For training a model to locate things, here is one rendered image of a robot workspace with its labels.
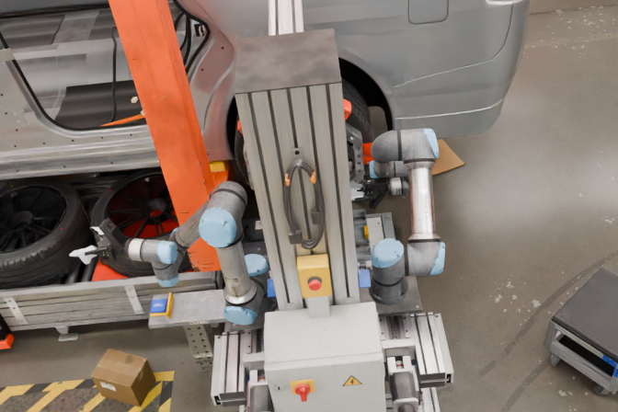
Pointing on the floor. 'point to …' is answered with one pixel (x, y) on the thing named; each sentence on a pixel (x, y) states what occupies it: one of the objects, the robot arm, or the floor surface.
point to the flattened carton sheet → (447, 160)
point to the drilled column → (201, 345)
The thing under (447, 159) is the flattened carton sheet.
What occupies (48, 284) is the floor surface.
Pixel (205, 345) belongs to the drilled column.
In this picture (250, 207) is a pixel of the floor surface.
